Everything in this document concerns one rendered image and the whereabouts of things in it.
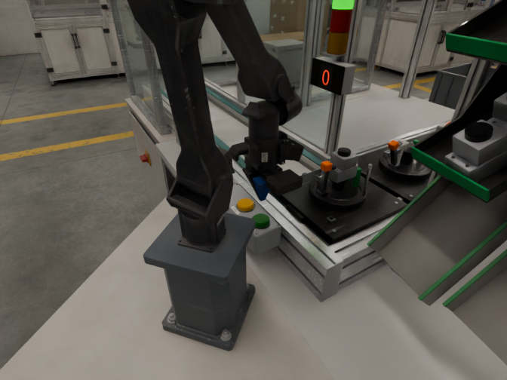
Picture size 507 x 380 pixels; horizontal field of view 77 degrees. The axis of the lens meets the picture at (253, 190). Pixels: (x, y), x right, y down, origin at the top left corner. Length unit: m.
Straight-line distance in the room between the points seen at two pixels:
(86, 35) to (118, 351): 5.37
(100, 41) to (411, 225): 5.51
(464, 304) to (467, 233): 0.11
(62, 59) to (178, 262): 5.45
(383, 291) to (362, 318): 0.09
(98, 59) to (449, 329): 5.64
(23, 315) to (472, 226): 1.96
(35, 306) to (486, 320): 1.94
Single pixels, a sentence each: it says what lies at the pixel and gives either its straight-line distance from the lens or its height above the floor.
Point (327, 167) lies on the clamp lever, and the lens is 0.74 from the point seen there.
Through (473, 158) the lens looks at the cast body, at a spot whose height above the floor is 1.23.
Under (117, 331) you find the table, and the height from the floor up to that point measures 0.86.
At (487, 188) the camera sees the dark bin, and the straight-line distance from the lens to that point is 0.52.
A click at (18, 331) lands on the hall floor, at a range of 2.03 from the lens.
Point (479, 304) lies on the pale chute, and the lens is 0.62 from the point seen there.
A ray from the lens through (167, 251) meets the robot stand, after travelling 0.55.
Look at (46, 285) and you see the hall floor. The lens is 2.17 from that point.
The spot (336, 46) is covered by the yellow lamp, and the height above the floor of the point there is 1.28.
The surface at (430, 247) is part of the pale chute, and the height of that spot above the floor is 1.04.
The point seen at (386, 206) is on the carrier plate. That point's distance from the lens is 0.83.
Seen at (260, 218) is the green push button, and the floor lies 0.97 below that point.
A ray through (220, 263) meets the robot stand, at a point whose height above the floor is 1.06.
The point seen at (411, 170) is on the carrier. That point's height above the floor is 0.99.
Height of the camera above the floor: 1.43
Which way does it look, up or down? 34 degrees down
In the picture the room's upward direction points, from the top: straight up
